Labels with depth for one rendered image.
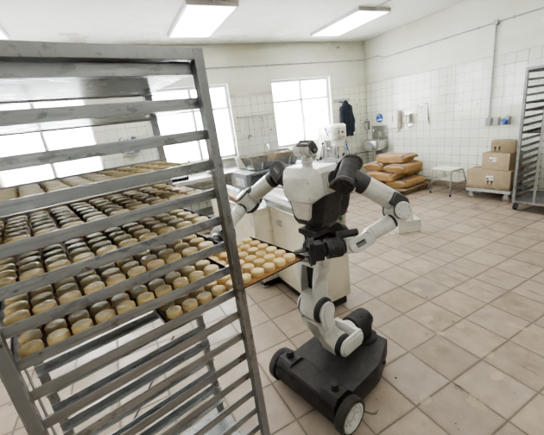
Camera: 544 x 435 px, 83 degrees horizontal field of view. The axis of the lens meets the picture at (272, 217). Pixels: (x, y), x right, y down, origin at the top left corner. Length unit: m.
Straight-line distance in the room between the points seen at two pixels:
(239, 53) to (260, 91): 0.72
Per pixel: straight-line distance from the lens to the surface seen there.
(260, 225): 2.92
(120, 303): 1.04
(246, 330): 1.18
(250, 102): 6.25
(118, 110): 0.89
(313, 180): 1.41
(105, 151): 0.88
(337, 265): 2.63
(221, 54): 6.19
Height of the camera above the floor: 1.60
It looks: 17 degrees down
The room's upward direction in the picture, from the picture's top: 8 degrees counter-clockwise
